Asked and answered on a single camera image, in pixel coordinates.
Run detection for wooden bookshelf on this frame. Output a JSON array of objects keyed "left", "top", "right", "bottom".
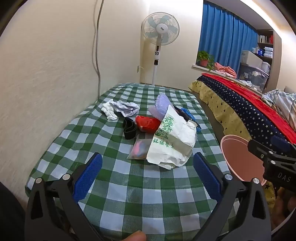
[{"left": 255, "top": 29, "right": 275, "bottom": 67}]

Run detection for red crumpled wrapper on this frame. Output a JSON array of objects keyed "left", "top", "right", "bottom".
[{"left": 135, "top": 115, "right": 162, "bottom": 133}]

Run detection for navy star bedsheet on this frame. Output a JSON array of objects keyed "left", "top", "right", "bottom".
[{"left": 188, "top": 75, "right": 296, "bottom": 149}]

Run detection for white crumpled cloth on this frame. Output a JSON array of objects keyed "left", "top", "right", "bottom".
[{"left": 101, "top": 99, "right": 119, "bottom": 120}]

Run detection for pink plastic bin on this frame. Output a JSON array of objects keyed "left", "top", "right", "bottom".
[{"left": 220, "top": 134, "right": 278, "bottom": 188}]

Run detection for green checked tablecloth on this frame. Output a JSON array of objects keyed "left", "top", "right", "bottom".
[{"left": 25, "top": 83, "right": 234, "bottom": 241}]

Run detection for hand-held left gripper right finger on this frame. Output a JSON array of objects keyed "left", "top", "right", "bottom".
[{"left": 193, "top": 152, "right": 272, "bottom": 241}]

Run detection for grey cardboard box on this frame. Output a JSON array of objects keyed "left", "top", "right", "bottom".
[{"left": 240, "top": 50, "right": 263, "bottom": 67}]

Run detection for red blanket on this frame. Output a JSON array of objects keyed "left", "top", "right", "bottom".
[{"left": 201, "top": 73, "right": 296, "bottom": 144}]

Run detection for pink folded clothes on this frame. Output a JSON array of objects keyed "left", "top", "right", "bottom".
[{"left": 214, "top": 62, "right": 237, "bottom": 78}]

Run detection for purple bubble wrap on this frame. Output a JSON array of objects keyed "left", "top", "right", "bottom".
[{"left": 148, "top": 94, "right": 173, "bottom": 121}]

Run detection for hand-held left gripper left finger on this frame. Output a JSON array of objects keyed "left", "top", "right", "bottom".
[{"left": 24, "top": 152, "right": 103, "bottom": 241}]

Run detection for black elastic band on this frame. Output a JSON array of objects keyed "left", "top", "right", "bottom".
[{"left": 122, "top": 117, "right": 137, "bottom": 140}]

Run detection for striped quilt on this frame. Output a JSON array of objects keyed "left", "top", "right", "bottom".
[{"left": 261, "top": 89, "right": 296, "bottom": 127}]

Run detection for person's right hand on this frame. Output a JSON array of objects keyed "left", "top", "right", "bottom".
[{"left": 270, "top": 187, "right": 296, "bottom": 232}]

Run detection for blue plastic wrapper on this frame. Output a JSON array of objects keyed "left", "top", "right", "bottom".
[{"left": 180, "top": 107, "right": 196, "bottom": 121}]

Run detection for blue curtain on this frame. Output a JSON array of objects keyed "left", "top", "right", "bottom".
[{"left": 198, "top": 0, "right": 258, "bottom": 75}]

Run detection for potted green plant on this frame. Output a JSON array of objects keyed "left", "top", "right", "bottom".
[{"left": 195, "top": 50, "right": 215, "bottom": 70}]

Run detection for white standing fan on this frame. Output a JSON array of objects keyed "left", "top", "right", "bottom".
[{"left": 141, "top": 13, "right": 180, "bottom": 86}]

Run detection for grey wall cable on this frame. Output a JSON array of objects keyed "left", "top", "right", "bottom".
[{"left": 92, "top": 0, "right": 103, "bottom": 98}]

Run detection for person's left hand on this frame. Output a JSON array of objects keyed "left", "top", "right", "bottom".
[{"left": 122, "top": 230, "right": 147, "bottom": 241}]

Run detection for white paper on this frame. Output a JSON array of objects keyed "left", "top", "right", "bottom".
[{"left": 115, "top": 101, "right": 140, "bottom": 117}]

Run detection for clear plastic storage box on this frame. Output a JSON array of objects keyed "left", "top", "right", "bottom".
[{"left": 237, "top": 61, "right": 271, "bottom": 93}]

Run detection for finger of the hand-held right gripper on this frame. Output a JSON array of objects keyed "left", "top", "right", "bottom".
[
  {"left": 247, "top": 139, "right": 276, "bottom": 161},
  {"left": 270, "top": 135, "right": 292, "bottom": 151}
]

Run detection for clear plastic bag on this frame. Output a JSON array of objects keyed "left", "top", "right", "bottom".
[{"left": 127, "top": 135, "right": 152, "bottom": 160}]

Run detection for black small item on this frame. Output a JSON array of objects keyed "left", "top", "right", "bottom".
[{"left": 173, "top": 106, "right": 189, "bottom": 121}]

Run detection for white bamboo print paper bag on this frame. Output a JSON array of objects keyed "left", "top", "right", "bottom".
[{"left": 147, "top": 105, "right": 197, "bottom": 169}]

